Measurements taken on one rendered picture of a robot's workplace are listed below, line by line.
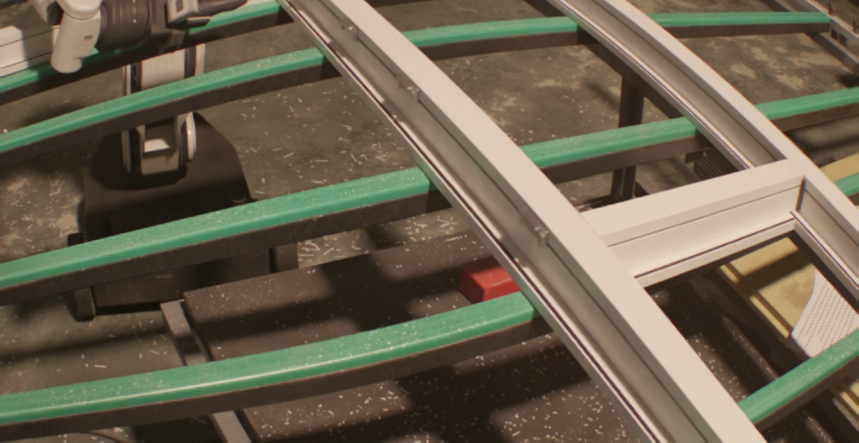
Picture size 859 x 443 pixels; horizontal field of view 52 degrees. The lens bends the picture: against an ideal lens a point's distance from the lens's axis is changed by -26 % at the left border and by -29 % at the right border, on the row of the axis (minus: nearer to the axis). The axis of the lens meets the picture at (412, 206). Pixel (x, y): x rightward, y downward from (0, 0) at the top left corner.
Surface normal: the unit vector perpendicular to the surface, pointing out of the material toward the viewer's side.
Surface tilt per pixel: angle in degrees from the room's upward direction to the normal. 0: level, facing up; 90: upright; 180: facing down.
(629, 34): 90
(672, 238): 90
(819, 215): 90
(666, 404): 90
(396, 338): 0
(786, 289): 0
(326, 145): 0
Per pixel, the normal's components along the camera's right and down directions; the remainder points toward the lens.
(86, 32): 0.56, 0.65
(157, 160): 0.26, 0.83
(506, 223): -0.91, 0.18
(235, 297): 0.04, -0.84
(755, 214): 0.40, 0.51
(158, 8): 0.62, -0.22
